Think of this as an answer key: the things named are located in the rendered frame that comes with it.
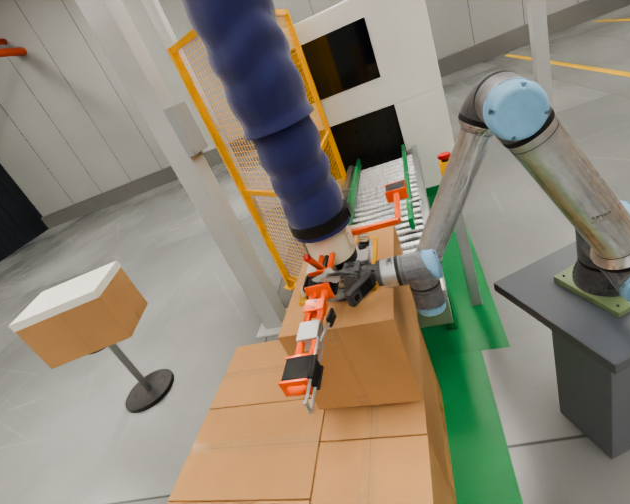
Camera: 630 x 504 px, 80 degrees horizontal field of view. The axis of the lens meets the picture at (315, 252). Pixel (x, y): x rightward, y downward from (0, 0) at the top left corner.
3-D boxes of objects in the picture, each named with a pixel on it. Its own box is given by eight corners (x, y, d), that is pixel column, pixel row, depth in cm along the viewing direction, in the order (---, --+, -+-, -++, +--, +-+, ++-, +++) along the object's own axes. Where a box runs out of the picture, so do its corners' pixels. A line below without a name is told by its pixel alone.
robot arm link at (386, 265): (401, 291, 111) (392, 265, 106) (384, 294, 112) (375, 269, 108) (400, 274, 118) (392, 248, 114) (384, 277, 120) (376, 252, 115)
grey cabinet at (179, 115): (202, 148, 250) (178, 103, 237) (208, 145, 249) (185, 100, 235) (188, 158, 234) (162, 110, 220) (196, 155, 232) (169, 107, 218)
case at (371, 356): (338, 306, 195) (309, 243, 177) (415, 292, 182) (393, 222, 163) (319, 410, 146) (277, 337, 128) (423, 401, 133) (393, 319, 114)
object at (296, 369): (292, 369, 98) (285, 356, 95) (319, 365, 95) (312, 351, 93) (286, 397, 91) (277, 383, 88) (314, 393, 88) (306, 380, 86)
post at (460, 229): (470, 299, 251) (438, 160, 206) (481, 297, 249) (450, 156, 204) (472, 306, 246) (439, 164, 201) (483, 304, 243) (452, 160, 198)
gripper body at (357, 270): (349, 281, 124) (385, 274, 120) (346, 298, 116) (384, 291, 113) (341, 262, 120) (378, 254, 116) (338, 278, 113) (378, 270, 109)
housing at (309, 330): (305, 333, 108) (299, 322, 106) (327, 329, 106) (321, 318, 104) (300, 352, 102) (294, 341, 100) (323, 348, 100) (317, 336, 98)
